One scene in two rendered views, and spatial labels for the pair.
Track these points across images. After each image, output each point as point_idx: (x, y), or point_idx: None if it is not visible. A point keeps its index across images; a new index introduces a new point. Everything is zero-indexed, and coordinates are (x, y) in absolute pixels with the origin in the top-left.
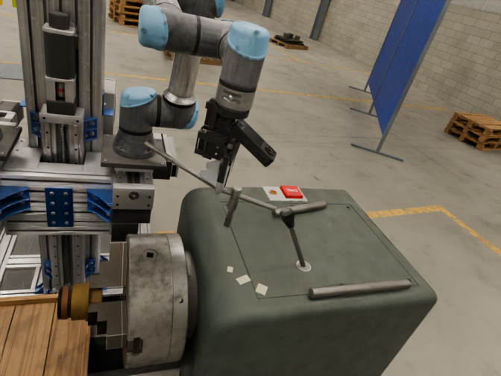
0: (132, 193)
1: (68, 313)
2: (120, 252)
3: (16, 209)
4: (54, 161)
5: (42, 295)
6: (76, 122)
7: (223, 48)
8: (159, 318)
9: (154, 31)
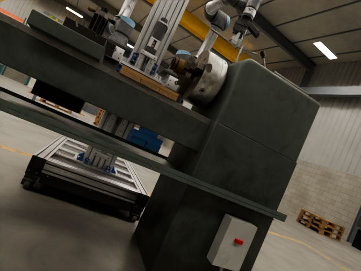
0: (176, 81)
1: (178, 63)
2: (194, 59)
3: None
4: None
5: None
6: (153, 58)
7: (247, 0)
8: (218, 63)
9: None
